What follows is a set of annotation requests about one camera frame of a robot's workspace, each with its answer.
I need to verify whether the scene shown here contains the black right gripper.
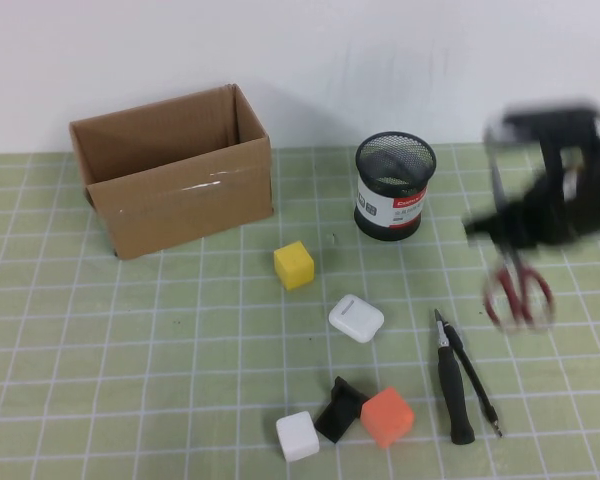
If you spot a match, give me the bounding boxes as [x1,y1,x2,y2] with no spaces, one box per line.
[462,142,600,254]

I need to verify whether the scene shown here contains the red-handled scissors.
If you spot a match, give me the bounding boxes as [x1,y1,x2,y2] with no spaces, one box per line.
[482,124,556,334]

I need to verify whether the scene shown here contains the thin black screwdriver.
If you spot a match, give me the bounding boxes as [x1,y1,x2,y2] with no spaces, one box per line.
[444,323,504,439]

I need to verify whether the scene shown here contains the thick black screwdriver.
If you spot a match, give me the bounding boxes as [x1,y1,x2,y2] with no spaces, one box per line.
[433,308,477,446]

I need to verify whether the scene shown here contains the black mesh pen holder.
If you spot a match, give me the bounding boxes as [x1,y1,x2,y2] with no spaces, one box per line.
[353,130,438,242]

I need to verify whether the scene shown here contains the white earbuds case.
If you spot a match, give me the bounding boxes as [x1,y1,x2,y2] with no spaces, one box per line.
[327,293,385,344]

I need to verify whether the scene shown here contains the yellow cube block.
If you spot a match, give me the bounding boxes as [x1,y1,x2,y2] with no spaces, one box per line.
[272,240,315,292]

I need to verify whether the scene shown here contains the orange cube block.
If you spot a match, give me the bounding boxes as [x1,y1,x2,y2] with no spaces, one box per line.
[359,385,415,450]

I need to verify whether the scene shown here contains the white cube block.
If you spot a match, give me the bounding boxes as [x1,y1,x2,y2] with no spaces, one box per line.
[274,410,320,463]

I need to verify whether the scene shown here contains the brown cardboard box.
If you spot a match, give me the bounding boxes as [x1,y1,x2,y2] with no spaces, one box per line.
[68,83,274,261]

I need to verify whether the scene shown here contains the green grid cutting mat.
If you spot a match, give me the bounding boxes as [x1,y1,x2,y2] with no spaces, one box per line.
[0,142,600,480]

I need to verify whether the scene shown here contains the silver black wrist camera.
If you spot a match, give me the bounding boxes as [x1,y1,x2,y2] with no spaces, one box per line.
[483,97,600,151]

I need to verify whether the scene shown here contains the black plastic bracket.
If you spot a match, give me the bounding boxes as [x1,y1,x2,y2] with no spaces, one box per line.
[313,375,370,445]

